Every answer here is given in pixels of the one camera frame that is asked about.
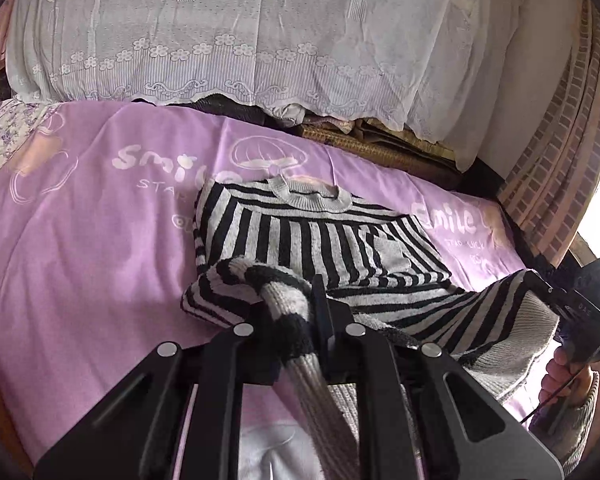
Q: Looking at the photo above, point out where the person's right forearm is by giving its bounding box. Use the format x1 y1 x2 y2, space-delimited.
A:
527 370 600 478

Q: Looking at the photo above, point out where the purple floral sheet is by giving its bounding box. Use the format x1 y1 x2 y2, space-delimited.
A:
0 100 56 186

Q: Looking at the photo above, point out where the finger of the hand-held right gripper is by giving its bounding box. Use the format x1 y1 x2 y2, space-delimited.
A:
526 269 565 315

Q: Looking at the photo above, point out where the black and grey striped sweater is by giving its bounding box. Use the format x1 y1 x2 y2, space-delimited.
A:
180 174 563 480

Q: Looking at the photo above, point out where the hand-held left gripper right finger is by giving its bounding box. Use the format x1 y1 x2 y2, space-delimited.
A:
310 274 566 480

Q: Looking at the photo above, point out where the person's right hand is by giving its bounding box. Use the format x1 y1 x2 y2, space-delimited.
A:
540 344 595 409

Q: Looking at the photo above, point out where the purple printed blanket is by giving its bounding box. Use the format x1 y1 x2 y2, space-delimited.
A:
0 100 546 480

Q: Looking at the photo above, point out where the white lace cover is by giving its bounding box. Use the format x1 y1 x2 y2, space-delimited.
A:
2 0 526 173

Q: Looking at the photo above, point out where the brick pattern curtain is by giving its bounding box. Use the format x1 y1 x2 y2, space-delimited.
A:
497 0 600 266

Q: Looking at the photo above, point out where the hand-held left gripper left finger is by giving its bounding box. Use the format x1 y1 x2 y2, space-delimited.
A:
32 305 286 480

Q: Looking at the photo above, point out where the brown woven mat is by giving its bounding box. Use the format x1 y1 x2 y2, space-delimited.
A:
300 120 461 191

